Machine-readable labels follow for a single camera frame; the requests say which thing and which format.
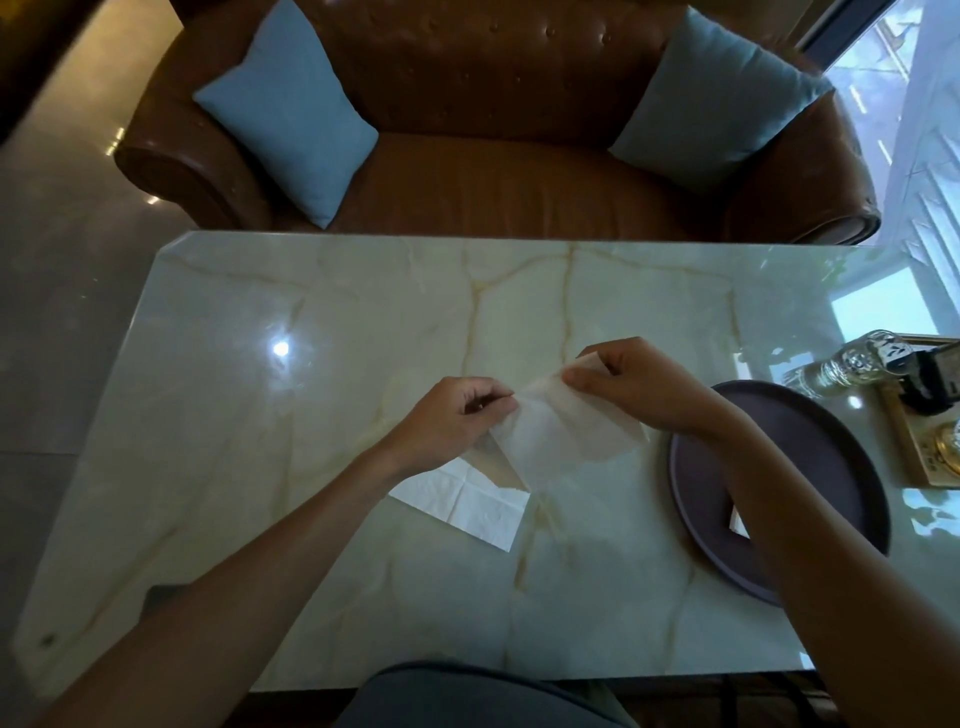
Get person's left hand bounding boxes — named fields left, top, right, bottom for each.
left=382, top=376, right=520, bottom=482

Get person's right hand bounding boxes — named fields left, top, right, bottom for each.
left=561, top=336, right=733, bottom=444

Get thin white paper napkin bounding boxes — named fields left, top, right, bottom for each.
left=487, top=352, right=651, bottom=493

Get person's right forearm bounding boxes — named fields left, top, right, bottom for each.
left=705, top=414, right=960, bottom=728

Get person's left forearm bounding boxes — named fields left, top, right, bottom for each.
left=30, top=442, right=408, bottom=728

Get folded white paper napkin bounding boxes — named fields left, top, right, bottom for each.
left=388, top=456, right=531, bottom=554

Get brown leather sofa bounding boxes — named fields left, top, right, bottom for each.
left=114, top=0, right=883, bottom=246

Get dark round plate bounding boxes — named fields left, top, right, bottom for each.
left=669, top=380, right=892, bottom=607

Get clear glass bottle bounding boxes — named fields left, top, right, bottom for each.
left=780, top=330, right=917, bottom=401

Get person's grey trousers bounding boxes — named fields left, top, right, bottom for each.
left=333, top=661, right=640, bottom=728

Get blue cushion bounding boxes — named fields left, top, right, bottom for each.
left=609, top=6, right=836, bottom=193
left=192, top=0, right=380, bottom=231

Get wooden tray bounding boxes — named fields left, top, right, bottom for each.
left=877, top=334, right=960, bottom=491

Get black holder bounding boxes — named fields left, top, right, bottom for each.
left=897, top=346, right=960, bottom=417

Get round gold object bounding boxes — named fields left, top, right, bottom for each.
left=933, top=420, right=960, bottom=478

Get dark window frame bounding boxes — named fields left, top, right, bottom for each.
left=796, top=0, right=899, bottom=70

